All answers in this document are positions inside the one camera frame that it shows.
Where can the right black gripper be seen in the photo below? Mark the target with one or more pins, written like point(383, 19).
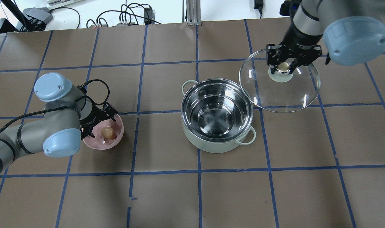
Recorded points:
point(296, 40)

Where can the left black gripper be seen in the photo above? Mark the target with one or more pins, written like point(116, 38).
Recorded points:
point(91, 118)

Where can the brown egg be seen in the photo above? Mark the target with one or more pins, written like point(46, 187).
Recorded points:
point(108, 133)

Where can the glass pot lid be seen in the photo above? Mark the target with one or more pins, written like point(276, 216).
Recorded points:
point(278, 88)

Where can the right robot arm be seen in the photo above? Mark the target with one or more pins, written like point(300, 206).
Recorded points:
point(353, 31)

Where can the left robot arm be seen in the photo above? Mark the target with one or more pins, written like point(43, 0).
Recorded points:
point(68, 117)

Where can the pale green steel pot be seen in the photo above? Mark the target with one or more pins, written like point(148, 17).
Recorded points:
point(216, 115)

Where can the pink bowl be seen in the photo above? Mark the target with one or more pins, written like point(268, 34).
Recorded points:
point(99, 142)

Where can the grey usb hub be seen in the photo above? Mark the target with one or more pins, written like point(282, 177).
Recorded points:
point(37, 19)

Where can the black power adapter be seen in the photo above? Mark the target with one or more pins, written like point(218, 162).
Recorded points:
point(148, 15)

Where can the black monitor stand base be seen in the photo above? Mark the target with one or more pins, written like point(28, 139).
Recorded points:
point(6, 26)

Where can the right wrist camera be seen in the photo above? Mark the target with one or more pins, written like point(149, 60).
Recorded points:
point(289, 7)

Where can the aluminium frame post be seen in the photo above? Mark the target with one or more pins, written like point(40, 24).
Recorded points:
point(193, 12)

